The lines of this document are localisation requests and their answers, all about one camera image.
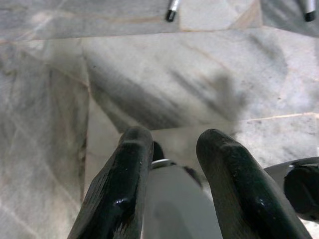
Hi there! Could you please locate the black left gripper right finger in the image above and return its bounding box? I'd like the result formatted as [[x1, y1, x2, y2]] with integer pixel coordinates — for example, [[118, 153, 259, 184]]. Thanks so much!
[[196, 128, 313, 239]]

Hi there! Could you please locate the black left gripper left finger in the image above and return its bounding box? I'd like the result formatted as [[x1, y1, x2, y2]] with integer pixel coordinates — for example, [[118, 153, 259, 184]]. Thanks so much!
[[67, 126, 155, 239]]

